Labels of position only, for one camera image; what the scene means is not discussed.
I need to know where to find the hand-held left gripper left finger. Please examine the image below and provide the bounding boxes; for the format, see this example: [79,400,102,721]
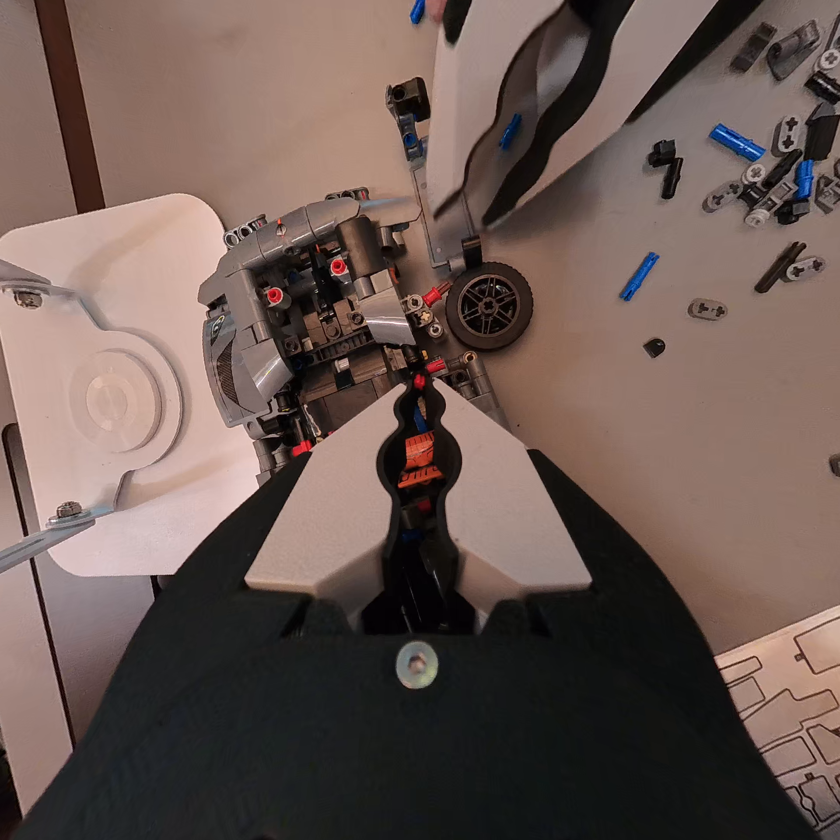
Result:
[244,382,421,634]

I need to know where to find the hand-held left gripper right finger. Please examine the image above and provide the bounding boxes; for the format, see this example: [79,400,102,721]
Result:
[423,379,593,634]

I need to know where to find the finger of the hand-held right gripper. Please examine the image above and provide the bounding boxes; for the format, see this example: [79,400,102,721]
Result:
[483,0,721,225]
[424,0,586,216]

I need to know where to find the dark grey lego fender assembly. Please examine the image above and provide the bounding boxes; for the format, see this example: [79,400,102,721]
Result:
[386,77,483,271]

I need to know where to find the grey lego car model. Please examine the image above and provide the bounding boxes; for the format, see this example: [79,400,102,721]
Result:
[197,187,536,634]

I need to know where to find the grey lego clip piece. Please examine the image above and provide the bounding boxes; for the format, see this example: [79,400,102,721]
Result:
[730,23,778,72]

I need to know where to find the cluster of small lego connectors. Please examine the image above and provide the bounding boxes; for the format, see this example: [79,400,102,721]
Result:
[702,101,840,227]

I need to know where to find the lego sticker sheet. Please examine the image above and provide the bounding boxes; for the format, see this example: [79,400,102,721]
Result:
[714,605,840,831]

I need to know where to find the grey lego bracket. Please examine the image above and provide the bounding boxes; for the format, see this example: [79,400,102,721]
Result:
[766,20,823,81]

